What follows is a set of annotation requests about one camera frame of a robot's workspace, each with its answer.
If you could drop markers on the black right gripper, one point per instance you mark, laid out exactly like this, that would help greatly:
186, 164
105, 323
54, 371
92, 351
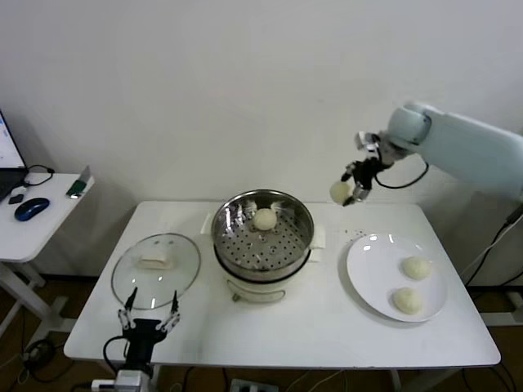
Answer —
365, 172

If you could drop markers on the perforated steel steamer basket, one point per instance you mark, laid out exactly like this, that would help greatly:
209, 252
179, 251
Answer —
261, 253

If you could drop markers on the white side table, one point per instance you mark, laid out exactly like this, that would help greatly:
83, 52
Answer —
41, 241

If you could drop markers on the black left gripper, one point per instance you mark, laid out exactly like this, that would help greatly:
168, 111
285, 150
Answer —
143, 330

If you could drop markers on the small black adapter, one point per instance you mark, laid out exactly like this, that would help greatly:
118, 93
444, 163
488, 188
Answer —
15, 199

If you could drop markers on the white floor power strip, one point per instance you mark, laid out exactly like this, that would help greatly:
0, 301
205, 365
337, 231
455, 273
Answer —
253, 386

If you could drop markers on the round glass pot lid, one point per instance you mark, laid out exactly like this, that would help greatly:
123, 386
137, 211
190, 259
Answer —
184, 261

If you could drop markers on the round white plate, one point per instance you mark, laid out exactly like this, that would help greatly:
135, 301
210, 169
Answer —
372, 269

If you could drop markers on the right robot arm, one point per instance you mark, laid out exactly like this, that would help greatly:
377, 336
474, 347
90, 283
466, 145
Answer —
461, 151

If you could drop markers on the blue computer mouse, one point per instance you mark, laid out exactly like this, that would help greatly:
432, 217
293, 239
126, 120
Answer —
32, 209

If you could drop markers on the white electric cooking pot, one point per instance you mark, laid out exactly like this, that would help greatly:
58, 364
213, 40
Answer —
253, 292

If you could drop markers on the small black crumbs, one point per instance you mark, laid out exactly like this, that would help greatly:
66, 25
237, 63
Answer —
361, 233

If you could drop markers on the black laptop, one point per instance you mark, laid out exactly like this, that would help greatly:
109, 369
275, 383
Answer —
8, 179

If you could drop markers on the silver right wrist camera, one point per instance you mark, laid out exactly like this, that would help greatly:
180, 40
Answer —
365, 141

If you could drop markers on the white table leg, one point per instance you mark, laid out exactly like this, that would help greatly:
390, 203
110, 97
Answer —
157, 373
395, 381

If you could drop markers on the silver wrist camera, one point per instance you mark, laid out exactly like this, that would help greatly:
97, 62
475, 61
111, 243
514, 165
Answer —
365, 141
104, 384

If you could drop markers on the white steamed baozi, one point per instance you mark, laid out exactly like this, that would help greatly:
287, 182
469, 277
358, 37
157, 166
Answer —
264, 219
407, 301
339, 192
416, 268

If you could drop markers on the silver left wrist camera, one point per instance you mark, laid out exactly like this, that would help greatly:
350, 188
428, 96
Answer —
104, 384

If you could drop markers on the white floor stand frame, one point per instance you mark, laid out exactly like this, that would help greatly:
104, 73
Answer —
502, 317

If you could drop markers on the green circuit card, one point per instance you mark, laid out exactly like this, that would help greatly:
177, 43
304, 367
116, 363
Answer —
77, 185

